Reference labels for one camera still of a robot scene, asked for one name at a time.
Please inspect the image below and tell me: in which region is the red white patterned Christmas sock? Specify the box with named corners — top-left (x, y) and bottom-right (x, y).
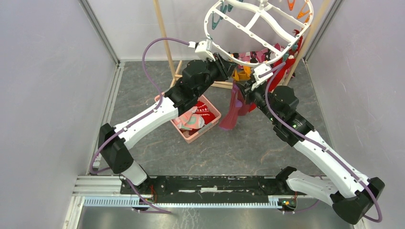
top-left (194, 101), bottom-right (216, 125)

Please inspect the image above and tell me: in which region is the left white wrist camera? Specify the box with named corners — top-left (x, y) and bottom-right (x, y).
top-left (188, 38), bottom-right (215, 62)

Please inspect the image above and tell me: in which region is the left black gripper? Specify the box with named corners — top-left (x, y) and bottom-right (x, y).
top-left (194, 52), bottom-right (237, 98)

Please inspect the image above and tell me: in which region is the pink green patterned sock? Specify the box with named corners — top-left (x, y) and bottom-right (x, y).
top-left (172, 106), bottom-right (205, 130)

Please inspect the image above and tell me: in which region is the maroon purple sock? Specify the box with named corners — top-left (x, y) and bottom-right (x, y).
top-left (219, 81), bottom-right (245, 131)
top-left (237, 94), bottom-right (256, 116)

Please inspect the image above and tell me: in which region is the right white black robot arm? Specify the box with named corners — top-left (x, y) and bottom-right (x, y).
top-left (236, 83), bottom-right (385, 225)

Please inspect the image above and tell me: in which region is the plain red sock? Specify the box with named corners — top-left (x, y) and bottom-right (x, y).
top-left (268, 55), bottom-right (295, 92)

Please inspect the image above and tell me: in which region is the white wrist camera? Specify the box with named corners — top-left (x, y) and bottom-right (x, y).
top-left (188, 38), bottom-right (215, 62)
top-left (251, 63), bottom-right (273, 91)

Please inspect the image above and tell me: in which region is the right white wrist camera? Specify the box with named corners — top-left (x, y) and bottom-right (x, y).
top-left (251, 63), bottom-right (273, 91)

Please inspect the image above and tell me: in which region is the pink perforated plastic basket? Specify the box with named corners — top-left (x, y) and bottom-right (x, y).
top-left (170, 95), bottom-right (221, 143)

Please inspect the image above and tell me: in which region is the pink camouflage cloth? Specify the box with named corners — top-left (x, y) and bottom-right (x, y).
top-left (231, 44), bottom-right (301, 67)

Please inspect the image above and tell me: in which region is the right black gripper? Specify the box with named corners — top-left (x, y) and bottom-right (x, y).
top-left (236, 78), bottom-right (279, 123)

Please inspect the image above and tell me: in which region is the wooden rack frame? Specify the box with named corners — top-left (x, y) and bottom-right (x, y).
top-left (152, 0), bottom-right (333, 91)

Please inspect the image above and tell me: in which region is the white round clip hanger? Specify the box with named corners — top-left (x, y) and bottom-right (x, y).
top-left (204, 0), bottom-right (314, 67)

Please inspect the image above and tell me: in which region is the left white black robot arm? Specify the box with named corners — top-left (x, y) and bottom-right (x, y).
top-left (98, 53), bottom-right (237, 195)

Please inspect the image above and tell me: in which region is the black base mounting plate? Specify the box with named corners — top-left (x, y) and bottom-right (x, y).
top-left (136, 176), bottom-right (297, 204)

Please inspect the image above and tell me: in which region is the white toothed cable rail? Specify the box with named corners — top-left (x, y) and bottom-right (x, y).
top-left (84, 196), bottom-right (282, 208)

